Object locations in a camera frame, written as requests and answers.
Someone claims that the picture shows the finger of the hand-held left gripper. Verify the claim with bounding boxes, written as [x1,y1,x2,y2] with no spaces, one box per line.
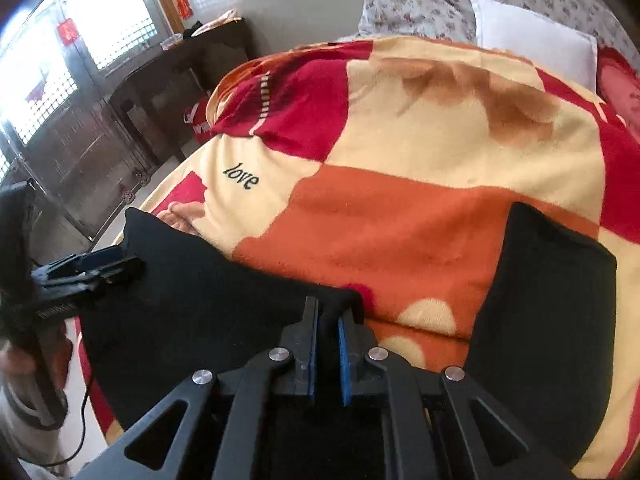
[31,245,126,281]
[35,256,147,318]

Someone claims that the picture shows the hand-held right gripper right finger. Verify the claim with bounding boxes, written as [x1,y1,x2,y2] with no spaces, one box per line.
[338,311,576,480]

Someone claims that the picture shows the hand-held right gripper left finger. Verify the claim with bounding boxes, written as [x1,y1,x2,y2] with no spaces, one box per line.
[75,296,320,480]

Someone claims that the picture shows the black pants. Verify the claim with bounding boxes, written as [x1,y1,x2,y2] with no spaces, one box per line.
[79,202,619,480]

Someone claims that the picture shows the person's left forearm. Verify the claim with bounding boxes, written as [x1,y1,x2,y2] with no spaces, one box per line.
[0,385,71,478]

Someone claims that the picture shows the person's left hand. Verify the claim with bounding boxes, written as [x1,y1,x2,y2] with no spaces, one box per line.
[0,320,73,396]

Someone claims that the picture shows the metal lattice door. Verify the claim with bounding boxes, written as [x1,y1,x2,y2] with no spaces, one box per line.
[0,0,168,266]

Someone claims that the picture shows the red orange printed blanket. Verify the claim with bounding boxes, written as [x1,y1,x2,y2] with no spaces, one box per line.
[75,35,640,480]

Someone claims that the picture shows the red bag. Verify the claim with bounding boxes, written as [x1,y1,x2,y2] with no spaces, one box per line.
[182,94,217,144]

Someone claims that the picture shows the dark wooden table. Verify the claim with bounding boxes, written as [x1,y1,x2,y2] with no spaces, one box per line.
[107,16,254,165]

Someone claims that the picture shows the floral quilt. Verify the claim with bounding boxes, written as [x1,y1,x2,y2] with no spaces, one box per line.
[357,0,632,63]

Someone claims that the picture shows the white pillow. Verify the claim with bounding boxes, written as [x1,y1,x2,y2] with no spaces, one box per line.
[470,0,600,94]

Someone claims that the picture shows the red cushion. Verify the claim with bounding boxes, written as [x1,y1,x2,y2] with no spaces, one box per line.
[596,46,640,138]

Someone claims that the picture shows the black cable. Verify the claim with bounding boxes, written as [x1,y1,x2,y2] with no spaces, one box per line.
[37,377,93,468]

